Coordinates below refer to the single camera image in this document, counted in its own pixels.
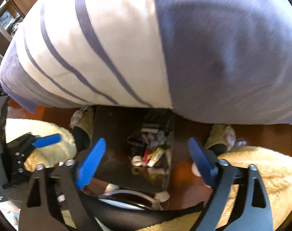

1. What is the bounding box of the yellow lotion bottle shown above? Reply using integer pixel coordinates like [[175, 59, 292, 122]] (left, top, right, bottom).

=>
[[147, 148, 167, 167]]

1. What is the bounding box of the black thread spool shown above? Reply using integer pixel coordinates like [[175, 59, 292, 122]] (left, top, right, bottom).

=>
[[127, 137, 145, 151]]

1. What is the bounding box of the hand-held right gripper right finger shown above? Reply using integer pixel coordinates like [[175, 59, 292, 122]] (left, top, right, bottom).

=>
[[188, 137, 274, 231]]

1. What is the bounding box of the black strap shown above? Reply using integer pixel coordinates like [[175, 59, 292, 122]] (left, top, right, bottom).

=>
[[81, 190, 209, 231]]

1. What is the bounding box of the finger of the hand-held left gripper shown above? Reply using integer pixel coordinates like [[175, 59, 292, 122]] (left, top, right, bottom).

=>
[[10, 133, 63, 174]]

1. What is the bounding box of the white cable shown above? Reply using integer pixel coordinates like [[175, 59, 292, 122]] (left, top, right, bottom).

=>
[[98, 184, 171, 210]]

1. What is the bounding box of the yellow bunny slipper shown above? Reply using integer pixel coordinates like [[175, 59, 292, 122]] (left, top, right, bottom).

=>
[[205, 124, 237, 150], [70, 106, 95, 150]]

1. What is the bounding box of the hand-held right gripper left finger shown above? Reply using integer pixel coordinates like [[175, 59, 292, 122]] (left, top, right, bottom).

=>
[[18, 138, 107, 231]]

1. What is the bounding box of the black bag-lined bin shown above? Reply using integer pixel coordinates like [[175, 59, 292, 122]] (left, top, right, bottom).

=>
[[89, 105, 176, 193]]

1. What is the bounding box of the person's left leg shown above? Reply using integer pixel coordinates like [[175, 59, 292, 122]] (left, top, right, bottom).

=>
[[5, 118, 77, 171]]

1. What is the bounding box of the blue striped blanket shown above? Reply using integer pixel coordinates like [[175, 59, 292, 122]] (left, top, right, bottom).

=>
[[0, 0, 292, 126]]

